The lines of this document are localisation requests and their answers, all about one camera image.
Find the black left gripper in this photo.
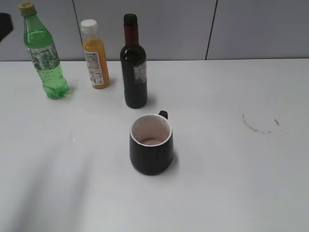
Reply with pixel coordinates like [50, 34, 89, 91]
[0, 13, 14, 42]

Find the dark red wine bottle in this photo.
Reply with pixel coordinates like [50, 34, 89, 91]
[120, 14, 148, 109]

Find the black mug white interior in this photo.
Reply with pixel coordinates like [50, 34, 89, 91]
[129, 110, 174, 175]

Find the green plastic soda bottle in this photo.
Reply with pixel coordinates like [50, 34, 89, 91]
[19, 2, 70, 100]

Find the orange juice bottle white cap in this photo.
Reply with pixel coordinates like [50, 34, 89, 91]
[81, 19, 110, 89]

